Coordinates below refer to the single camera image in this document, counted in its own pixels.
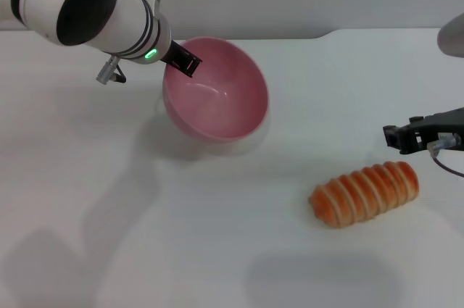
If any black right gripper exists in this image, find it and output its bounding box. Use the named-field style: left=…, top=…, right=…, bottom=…
left=382, top=107, right=464, bottom=157

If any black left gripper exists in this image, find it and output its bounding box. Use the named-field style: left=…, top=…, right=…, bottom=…
left=161, top=39, right=203, bottom=79

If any pink plastic bowl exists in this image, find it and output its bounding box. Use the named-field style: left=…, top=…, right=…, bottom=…
left=162, top=36, right=271, bottom=146

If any orange striped bread roll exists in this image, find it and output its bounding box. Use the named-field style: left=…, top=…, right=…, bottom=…
left=307, top=161, right=421, bottom=229

